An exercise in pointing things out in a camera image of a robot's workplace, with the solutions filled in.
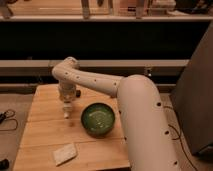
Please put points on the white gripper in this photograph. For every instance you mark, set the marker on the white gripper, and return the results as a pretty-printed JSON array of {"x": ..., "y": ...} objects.
[{"x": 68, "y": 92}]

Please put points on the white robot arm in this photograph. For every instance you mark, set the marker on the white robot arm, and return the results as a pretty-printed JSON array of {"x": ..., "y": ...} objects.
[{"x": 144, "y": 123}]

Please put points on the green ceramic bowl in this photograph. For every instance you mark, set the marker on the green ceramic bowl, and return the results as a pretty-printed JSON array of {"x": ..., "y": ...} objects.
[{"x": 98, "y": 119}]

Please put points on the wooden table board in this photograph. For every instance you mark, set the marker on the wooden table board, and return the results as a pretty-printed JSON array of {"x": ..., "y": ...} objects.
[{"x": 47, "y": 130}]

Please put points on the beige sponge block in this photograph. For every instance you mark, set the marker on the beige sponge block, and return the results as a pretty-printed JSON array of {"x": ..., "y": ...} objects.
[{"x": 64, "y": 154}]

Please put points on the black object bottom left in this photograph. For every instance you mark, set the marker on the black object bottom left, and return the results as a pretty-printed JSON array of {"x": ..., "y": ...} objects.
[{"x": 4, "y": 164}]

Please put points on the grey cabinet on right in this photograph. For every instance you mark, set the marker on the grey cabinet on right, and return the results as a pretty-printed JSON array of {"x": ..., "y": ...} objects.
[{"x": 192, "y": 98}]

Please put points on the long grey shelf rail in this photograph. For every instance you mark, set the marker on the long grey shelf rail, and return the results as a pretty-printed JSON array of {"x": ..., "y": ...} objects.
[{"x": 96, "y": 63}]

